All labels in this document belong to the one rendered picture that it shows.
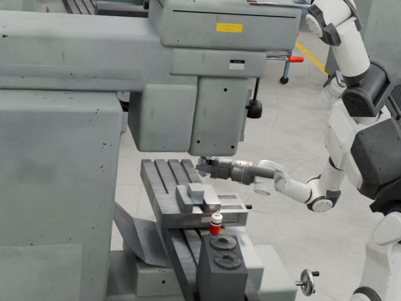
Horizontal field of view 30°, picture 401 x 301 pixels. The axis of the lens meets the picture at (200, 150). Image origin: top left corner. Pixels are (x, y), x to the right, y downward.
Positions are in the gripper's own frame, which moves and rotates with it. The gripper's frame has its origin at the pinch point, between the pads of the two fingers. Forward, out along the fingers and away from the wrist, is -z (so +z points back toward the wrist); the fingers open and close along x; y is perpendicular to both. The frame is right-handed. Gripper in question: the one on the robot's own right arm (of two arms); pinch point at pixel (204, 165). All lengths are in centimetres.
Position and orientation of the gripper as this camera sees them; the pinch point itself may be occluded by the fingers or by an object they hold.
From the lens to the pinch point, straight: 281.1
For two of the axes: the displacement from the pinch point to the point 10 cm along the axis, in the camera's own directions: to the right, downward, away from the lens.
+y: -1.2, 8.9, 4.4
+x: -1.9, 4.1, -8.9
